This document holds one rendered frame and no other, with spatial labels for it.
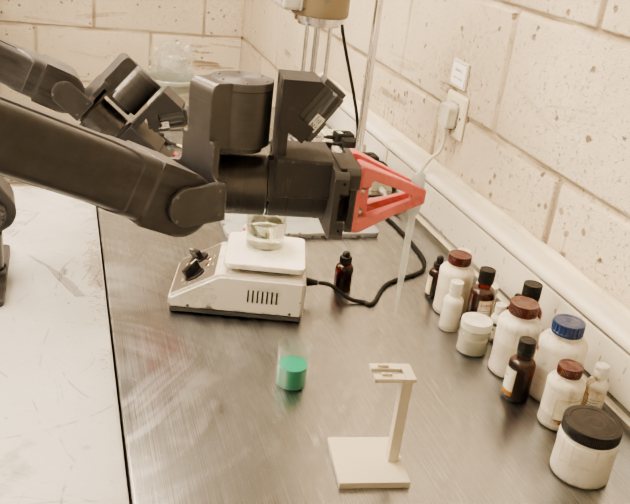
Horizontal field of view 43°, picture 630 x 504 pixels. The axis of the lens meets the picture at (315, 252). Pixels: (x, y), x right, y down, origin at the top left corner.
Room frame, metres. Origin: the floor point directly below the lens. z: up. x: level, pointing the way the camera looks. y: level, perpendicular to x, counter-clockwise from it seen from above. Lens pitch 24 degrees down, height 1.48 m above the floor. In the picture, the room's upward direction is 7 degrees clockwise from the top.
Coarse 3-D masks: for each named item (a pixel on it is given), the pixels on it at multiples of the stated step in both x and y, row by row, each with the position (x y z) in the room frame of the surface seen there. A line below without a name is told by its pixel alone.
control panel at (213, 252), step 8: (216, 248) 1.14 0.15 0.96; (208, 256) 1.12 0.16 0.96; (216, 256) 1.10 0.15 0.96; (184, 264) 1.12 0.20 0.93; (200, 264) 1.10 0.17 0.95; (216, 264) 1.07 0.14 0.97; (208, 272) 1.05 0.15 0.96; (176, 280) 1.07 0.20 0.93; (184, 280) 1.06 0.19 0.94; (192, 280) 1.05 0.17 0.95; (200, 280) 1.03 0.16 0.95; (176, 288) 1.04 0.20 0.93
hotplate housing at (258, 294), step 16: (224, 256) 1.10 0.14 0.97; (176, 272) 1.11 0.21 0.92; (224, 272) 1.04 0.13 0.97; (240, 272) 1.05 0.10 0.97; (256, 272) 1.05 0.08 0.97; (272, 272) 1.06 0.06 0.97; (192, 288) 1.03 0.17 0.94; (208, 288) 1.03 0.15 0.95; (224, 288) 1.03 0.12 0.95; (240, 288) 1.03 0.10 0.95; (256, 288) 1.03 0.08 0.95; (272, 288) 1.03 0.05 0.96; (288, 288) 1.04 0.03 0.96; (304, 288) 1.04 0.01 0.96; (176, 304) 1.03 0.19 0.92; (192, 304) 1.03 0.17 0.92; (208, 304) 1.03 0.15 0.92; (224, 304) 1.03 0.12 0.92; (240, 304) 1.03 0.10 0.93; (256, 304) 1.03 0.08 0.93; (272, 304) 1.03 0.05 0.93; (288, 304) 1.04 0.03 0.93; (288, 320) 1.04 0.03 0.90
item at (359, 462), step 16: (384, 368) 0.74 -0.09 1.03; (400, 368) 0.74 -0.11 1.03; (400, 384) 0.74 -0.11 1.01; (400, 400) 0.73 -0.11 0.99; (400, 416) 0.73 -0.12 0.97; (400, 432) 0.73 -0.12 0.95; (336, 448) 0.75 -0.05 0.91; (352, 448) 0.75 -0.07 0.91; (368, 448) 0.75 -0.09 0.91; (384, 448) 0.76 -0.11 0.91; (336, 464) 0.72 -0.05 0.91; (352, 464) 0.72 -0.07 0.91; (368, 464) 0.72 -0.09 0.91; (384, 464) 0.73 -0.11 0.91; (400, 464) 0.73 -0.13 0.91; (352, 480) 0.69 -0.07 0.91; (368, 480) 0.70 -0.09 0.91; (384, 480) 0.70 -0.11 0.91; (400, 480) 0.70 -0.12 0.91
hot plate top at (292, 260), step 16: (240, 240) 1.12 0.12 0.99; (288, 240) 1.14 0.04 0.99; (304, 240) 1.15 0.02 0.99; (240, 256) 1.06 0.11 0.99; (256, 256) 1.07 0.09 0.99; (272, 256) 1.08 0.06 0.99; (288, 256) 1.08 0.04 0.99; (304, 256) 1.09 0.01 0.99; (288, 272) 1.04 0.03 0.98; (304, 272) 1.05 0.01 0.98
